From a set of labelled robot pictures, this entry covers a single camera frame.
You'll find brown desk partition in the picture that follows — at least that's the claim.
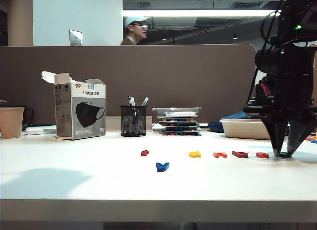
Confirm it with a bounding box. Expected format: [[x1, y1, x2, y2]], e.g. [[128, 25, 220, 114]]
[[0, 43, 258, 125]]

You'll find black mesh pen holder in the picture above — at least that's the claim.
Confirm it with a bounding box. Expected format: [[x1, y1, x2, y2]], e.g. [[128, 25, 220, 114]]
[[119, 105, 147, 138]]

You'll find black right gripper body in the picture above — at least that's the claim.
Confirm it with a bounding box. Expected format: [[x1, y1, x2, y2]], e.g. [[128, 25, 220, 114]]
[[244, 75, 317, 121]]

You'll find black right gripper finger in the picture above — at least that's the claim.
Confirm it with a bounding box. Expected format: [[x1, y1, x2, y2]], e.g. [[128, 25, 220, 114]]
[[287, 120, 317, 157], [262, 118, 288, 156]]

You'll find white marker pen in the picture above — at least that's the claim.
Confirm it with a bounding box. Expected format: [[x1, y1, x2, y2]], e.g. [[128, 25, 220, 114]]
[[163, 112, 196, 117]]

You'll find grey face mask box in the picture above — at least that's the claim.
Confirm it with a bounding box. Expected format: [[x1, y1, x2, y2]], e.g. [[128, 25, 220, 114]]
[[41, 70, 106, 141]]

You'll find beige pulp bowl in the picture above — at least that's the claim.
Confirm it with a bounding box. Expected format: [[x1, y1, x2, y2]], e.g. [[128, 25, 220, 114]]
[[220, 119, 272, 141]]

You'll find metal wall plate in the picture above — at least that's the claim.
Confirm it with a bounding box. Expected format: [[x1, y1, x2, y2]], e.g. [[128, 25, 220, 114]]
[[69, 29, 83, 47]]

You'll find brown paper cup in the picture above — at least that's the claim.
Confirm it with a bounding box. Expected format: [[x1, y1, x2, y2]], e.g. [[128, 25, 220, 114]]
[[0, 107, 25, 139]]

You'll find ceiling light strip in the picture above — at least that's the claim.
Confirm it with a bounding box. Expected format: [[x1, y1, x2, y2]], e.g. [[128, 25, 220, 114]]
[[122, 9, 282, 17]]

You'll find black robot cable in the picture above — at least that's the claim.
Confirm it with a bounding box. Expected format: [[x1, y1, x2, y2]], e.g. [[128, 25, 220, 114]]
[[246, 0, 283, 106]]

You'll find white earbuds case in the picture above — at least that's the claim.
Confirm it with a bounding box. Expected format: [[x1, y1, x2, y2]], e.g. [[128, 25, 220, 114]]
[[25, 127, 44, 136]]

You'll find black silver pen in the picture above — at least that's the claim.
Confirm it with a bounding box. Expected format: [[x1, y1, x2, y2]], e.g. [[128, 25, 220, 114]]
[[135, 97, 150, 126], [127, 96, 139, 128]]

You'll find person with light cap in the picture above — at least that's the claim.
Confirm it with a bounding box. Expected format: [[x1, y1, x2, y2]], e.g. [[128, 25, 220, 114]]
[[120, 16, 152, 46]]

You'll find blue rubber slipper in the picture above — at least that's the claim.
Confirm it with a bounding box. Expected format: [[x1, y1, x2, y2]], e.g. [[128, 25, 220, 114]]
[[207, 111, 248, 133]]

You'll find red plaid jacket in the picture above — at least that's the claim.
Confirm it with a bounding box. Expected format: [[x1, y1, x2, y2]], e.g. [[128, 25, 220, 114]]
[[259, 77, 274, 98]]

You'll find white flat device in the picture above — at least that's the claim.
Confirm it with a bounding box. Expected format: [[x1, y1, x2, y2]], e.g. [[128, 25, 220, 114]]
[[22, 125, 57, 134]]

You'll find blue letter y magnet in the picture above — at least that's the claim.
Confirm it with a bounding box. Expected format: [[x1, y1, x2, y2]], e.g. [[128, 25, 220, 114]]
[[156, 162, 170, 173]]

